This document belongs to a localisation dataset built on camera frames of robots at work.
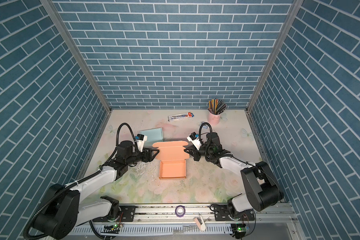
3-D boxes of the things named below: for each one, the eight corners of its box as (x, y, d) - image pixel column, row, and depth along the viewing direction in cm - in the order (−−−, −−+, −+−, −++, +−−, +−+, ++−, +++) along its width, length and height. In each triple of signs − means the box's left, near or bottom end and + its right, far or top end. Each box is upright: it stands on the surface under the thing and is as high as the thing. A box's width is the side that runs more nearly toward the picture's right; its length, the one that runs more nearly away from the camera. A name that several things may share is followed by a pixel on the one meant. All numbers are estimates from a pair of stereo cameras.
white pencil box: (168, 121, 116) (167, 119, 114) (167, 117, 118) (167, 116, 117) (193, 117, 119) (193, 115, 117) (192, 113, 122) (192, 111, 120)
